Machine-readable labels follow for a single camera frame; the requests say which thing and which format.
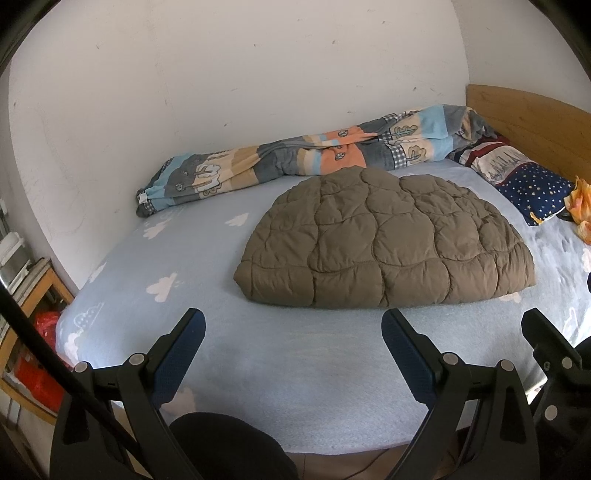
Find olive quilted hooded jacket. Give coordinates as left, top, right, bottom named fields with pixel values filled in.
left=233, top=167, right=537, bottom=309

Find person's black trousers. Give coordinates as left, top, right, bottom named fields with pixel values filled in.
left=168, top=412, right=298, bottom=480

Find stack of books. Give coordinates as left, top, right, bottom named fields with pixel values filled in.
left=0, top=256, right=52, bottom=306

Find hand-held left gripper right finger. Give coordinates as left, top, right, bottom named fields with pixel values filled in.
left=381, top=308, right=541, bottom=480

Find red plastic bag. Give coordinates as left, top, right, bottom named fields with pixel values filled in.
left=34, top=311, right=64, bottom=358

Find light blue cloud bedsheet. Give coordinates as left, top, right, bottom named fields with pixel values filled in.
left=54, top=159, right=591, bottom=480

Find navy star pillow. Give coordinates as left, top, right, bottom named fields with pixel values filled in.
left=496, top=161, right=576, bottom=227

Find wooden shelf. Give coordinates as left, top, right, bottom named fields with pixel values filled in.
left=0, top=258, right=77, bottom=423

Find red striped pillow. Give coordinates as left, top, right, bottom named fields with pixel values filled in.
left=447, top=136, right=532, bottom=186

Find orange yellow cloth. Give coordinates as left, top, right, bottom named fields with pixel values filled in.
left=564, top=175, right=591, bottom=241

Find wooden headboard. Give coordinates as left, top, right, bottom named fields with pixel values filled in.
left=466, top=84, right=591, bottom=185

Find rolled patterned quilt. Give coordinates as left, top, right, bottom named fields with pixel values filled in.
left=135, top=105, right=499, bottom=217

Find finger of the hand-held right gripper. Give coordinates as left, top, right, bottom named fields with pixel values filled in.
left=521, top=308, right=591, bottom=444

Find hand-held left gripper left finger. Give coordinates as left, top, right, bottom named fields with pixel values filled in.
left=50, top=308, right=207, bottom=480

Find thick black cable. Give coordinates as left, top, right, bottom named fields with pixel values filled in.
left=0, top=277, right=140, bottom=462

